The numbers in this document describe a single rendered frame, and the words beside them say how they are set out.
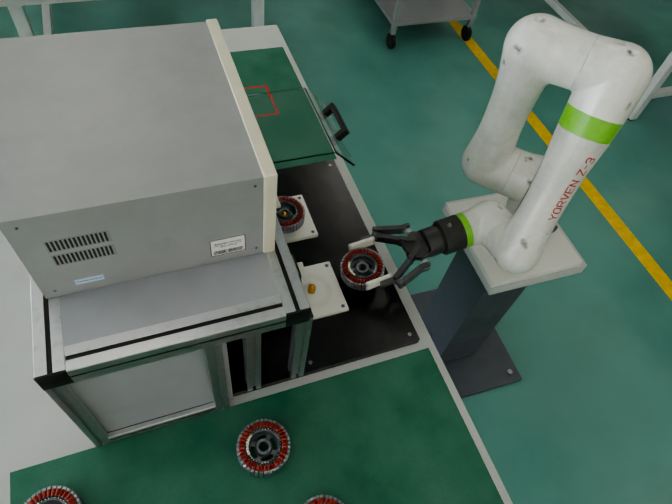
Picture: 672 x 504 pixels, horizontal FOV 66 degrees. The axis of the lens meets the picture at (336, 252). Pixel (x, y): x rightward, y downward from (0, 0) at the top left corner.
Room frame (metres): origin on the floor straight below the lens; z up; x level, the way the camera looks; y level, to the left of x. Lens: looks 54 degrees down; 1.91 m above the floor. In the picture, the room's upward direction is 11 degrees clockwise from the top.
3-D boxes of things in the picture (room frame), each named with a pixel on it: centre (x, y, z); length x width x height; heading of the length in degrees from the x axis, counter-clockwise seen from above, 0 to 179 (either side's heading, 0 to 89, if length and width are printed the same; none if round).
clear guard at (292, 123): (0.95, 0.20, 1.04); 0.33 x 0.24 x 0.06; 119
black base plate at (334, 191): (0.79, 0.11, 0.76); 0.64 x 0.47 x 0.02; 29
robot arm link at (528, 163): (1.05, -0.50, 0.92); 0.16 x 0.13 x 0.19; 71
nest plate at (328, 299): (0.69, 0.04, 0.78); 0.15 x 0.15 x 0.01; 29
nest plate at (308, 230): (0.90, 0.16, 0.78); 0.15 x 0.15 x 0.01; 29
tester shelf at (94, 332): (0.64, 0.38, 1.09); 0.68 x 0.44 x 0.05; 29
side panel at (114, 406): (0.32, 0.29, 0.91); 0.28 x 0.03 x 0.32; 119
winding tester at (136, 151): (0.65, 0.39, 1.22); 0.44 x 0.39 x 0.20; 29
